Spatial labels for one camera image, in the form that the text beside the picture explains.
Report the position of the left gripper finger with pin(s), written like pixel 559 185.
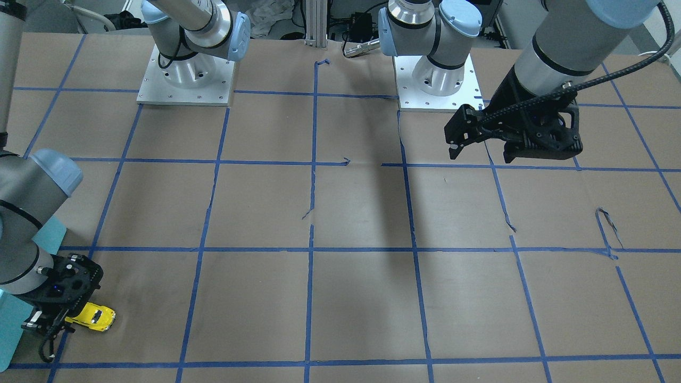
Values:
pixel 455 150
pixel 514 150

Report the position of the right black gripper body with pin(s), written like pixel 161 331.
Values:
pixel 41 321

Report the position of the yellow toy beetle car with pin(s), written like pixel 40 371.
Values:
pixel 94 317

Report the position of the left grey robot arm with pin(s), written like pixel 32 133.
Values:
pixel 573 40

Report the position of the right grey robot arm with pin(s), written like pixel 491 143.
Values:
pixel 32 190

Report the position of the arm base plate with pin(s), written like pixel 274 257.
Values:
pixel 202 80
pixel 423 87

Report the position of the aluminium frame post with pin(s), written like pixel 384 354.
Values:
pixel 316 23

